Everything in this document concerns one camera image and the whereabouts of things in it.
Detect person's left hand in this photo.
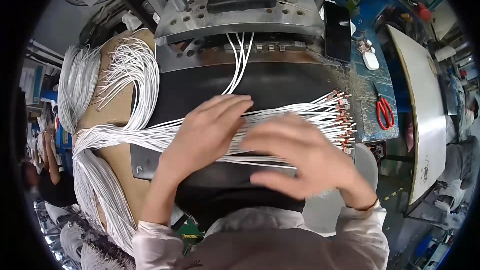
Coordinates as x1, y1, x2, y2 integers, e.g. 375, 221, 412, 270
159, 94, 254, 184

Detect person's right hand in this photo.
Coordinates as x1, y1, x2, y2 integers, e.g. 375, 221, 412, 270
240, 114, 377, 208

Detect bundle of white connector cables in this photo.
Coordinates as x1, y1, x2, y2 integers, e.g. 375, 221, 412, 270
72, 37, 358, 170

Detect black work mat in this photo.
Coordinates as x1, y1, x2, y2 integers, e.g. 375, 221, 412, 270
130, 61, 356, 220

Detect metal press machine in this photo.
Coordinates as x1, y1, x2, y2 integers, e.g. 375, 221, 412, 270
124, 0, 328, 74

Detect brown cardboard sheet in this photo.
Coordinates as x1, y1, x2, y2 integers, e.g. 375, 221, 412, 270
74, 29, 163, 231

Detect black phone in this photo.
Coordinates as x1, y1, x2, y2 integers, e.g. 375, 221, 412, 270
323, 0, 352, 64

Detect person's body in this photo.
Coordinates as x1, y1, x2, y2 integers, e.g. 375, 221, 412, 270
165, 206, 361, 270

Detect blue workbench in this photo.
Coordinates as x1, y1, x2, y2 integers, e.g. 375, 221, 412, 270
347, 22, 400, 144

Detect pile of small metal connectors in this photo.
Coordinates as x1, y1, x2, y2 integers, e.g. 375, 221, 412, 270
355, 39, 373, 55

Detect red scissors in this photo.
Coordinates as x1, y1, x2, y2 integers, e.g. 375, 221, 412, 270
373, 82, 395, 131

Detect white table board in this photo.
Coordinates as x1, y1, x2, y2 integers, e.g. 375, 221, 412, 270
386, 24, 449, 206

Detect cluttered shelf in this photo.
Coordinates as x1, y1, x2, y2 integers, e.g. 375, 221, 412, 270
20, 39, 65, 147

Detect white cable in mould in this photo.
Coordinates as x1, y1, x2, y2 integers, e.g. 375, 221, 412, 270
224, 32, 246, 95
224, 32, 243, 95
223, 32, 244, 95
226, 32, 256, 95

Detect green metal frame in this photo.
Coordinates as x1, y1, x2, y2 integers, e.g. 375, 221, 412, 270
175, 219, 206, 251

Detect hanging bundle of white cables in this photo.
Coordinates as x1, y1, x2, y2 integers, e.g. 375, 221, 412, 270
72, 148, 138, 256

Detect coil of grey cables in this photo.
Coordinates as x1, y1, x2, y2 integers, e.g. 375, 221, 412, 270
57, 43, 103, 134

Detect thin wrist bracelet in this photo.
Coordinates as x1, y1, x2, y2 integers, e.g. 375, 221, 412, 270
345, 198, 380, 211

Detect heap of grey cable ends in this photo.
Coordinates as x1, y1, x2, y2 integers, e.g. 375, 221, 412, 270
59, 215, 136, 270

